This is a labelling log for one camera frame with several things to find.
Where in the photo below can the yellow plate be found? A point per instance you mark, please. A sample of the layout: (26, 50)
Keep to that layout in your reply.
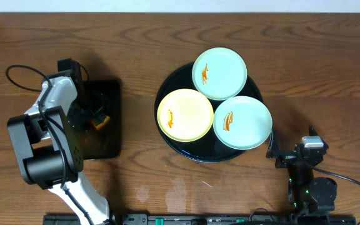
(185, 115)

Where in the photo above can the rectangular black tray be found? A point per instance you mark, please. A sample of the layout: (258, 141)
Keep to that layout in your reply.
(104, 96)

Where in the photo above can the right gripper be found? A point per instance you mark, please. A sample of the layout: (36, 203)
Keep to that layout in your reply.
(286, 157)

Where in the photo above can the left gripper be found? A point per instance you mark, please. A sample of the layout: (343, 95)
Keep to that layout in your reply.
(84, 114)

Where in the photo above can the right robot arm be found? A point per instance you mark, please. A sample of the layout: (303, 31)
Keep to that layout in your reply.
(311, 196)

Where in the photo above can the green plate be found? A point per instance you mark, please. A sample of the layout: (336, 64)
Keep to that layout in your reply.
(219, 73)
(242, 122)

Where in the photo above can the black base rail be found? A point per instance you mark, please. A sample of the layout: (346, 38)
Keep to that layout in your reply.
(143, 219)

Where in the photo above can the round black tray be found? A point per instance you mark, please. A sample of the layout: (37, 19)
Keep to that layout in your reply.
(207, 149)

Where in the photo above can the orange sponge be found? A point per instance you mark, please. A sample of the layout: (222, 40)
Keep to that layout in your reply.
(100, 121)

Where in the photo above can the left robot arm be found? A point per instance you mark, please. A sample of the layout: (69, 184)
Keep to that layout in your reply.
(45, 145)

